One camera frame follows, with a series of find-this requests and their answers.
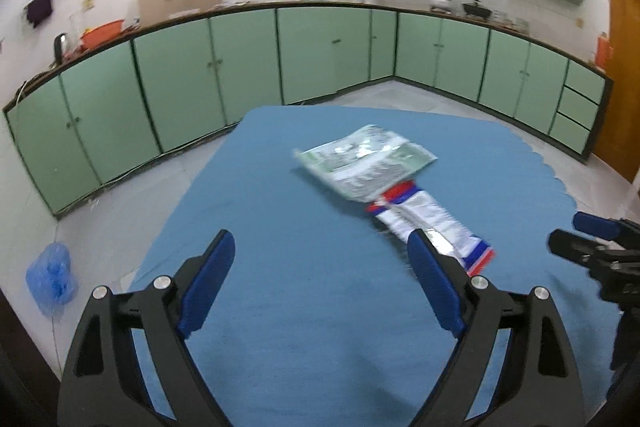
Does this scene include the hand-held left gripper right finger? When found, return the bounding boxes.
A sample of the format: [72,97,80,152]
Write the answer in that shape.
[407,229,586,427]

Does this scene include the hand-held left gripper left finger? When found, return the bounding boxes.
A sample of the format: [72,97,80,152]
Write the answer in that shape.
[57,229,236,427]

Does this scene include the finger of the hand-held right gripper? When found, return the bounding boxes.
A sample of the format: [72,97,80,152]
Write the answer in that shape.
[548,229,626,267]
[573,213,640,244]

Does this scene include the white wrapper with striped ends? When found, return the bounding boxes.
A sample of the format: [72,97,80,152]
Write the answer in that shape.
[365,181,497,278]

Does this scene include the green white snack packet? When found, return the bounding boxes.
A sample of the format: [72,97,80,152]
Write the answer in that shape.
[292,124,438,202]

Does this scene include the blue tablecloth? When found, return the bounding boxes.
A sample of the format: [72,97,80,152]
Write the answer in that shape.
[120,106,626,427]

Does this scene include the orange wooden door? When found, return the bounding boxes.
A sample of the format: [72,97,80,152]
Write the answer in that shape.
[585,0,640,182]

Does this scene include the blue plastic bag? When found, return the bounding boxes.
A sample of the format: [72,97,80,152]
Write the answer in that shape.
[25,243,80,318]

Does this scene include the red thermos flask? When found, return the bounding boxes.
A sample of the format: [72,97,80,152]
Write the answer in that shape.
[595,34,612,70]

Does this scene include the green base kitchen cabinets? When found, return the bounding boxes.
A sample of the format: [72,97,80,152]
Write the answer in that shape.
[2,2,613,220]

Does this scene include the orange plastic basin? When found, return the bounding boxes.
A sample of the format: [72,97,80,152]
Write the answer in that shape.
[80,20,125,50]

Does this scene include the dark hanging towel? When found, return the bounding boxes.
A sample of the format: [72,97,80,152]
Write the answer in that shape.
[26,0,54,28]

